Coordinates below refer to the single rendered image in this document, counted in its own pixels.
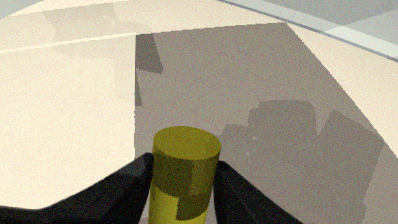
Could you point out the yellow cylinder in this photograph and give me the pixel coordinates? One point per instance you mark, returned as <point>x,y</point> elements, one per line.
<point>185,161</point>

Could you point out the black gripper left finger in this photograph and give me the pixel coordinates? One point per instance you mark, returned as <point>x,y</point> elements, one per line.
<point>119,198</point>

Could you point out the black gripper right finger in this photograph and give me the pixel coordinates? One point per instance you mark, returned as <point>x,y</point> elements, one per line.
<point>237,201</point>

